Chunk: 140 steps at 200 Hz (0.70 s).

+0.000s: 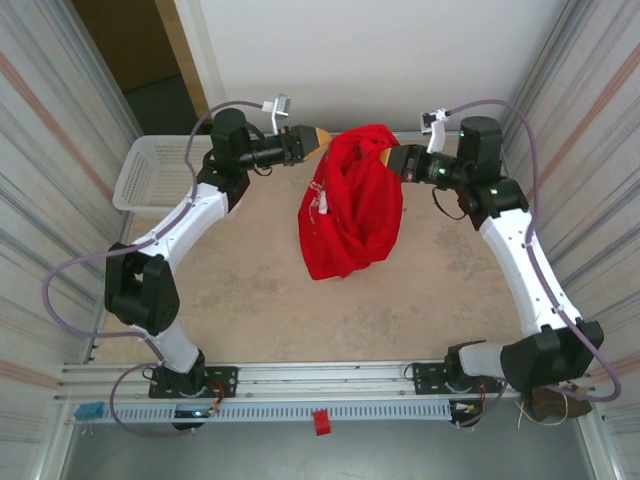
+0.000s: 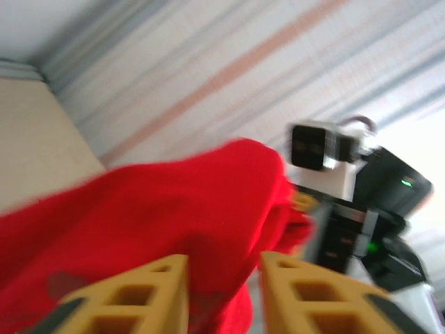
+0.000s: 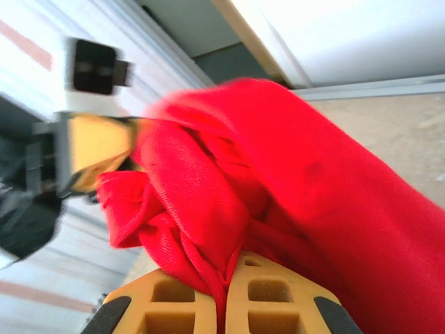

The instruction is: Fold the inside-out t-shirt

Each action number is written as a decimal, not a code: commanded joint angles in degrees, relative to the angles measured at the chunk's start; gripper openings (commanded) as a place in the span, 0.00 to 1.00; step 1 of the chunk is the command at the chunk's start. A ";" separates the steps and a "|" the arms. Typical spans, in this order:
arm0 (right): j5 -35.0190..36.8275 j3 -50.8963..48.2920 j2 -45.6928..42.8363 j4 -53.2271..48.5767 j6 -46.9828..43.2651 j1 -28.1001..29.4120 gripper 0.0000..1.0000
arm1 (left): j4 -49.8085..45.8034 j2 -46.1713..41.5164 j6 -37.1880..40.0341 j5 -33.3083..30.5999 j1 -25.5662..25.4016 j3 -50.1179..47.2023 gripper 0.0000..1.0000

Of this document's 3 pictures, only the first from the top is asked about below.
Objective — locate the red t-shirt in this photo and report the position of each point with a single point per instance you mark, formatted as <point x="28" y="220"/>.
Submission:
<point x="350" y="225"/>

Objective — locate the white perforated plastic basket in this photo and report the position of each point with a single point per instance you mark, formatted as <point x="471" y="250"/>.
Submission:
<point x="150" y="175"/>

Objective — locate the aluminium table edge bar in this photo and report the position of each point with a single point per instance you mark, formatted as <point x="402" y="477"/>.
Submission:
<point x="412" y="136"/>

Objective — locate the tan wooden door jamb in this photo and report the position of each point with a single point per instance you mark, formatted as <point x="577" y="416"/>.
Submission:
<point x="184" y="60"/>

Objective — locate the brown wooden door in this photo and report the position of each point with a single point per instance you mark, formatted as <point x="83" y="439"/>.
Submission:
<point x="125" y="40"/>

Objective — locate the black controller board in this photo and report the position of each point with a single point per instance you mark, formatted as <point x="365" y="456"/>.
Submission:
<point x="465" y="407"/>
<point x="195" y="413"/>

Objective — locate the brown cloth bag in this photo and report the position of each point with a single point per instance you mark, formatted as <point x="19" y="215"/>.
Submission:
<point x="550" y="407"/>

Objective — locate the small red block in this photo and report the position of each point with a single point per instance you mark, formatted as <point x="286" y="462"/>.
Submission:
<point x="322" y="422"/>

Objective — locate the small blue block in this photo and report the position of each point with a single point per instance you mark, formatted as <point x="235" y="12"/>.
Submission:
<point x="89" y="411"/>

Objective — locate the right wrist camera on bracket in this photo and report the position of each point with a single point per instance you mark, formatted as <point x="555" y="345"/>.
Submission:
<point x="437" y="130"/>

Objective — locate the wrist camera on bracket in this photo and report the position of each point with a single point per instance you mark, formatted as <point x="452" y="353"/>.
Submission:
<point x="283" y="105"/>
<point x="437" y="130"/>

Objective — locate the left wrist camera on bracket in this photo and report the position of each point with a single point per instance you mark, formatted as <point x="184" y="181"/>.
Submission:
<point x="283" y="105"/>

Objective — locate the white door frame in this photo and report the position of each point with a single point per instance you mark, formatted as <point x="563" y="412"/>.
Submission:
<point x="205" y="60"/>

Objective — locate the aluminium frame post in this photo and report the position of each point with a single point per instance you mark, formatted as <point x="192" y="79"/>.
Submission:
<point x="535" y="70"/>
<point x="107" y="70"/>

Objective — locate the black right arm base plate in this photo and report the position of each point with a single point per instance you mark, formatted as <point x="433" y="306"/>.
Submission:
<point x="425" y="377"/>

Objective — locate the aluminium mounting rail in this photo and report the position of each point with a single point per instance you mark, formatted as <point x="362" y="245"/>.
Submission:
<point x="325" y="375"/>

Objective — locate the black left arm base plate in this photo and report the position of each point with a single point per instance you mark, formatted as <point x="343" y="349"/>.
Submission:
<point x="225" y="380"/>

